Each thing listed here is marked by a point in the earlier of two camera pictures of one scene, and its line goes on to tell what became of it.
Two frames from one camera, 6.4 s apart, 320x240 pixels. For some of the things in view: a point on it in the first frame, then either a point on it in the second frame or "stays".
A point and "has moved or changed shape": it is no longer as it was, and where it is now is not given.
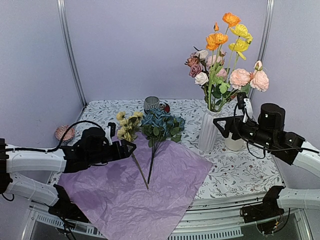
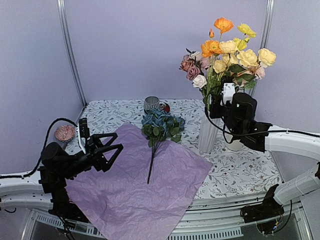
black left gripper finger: x=125 y=150 -> x=100 y=162
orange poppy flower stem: x=215 y=40 has moved or changed shape
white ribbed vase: x=209 y=132 stays
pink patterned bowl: x=60 y=131 stays
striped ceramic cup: x=151 y=102 stays
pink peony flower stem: x=217 y=62 -> x=205 y=63
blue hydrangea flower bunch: x=157 y=125 stays
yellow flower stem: x=241 y=44 has moved or changed shape
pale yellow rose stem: x=127 y=131 -> x=244 y=66
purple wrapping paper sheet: x=141 y=195 stays
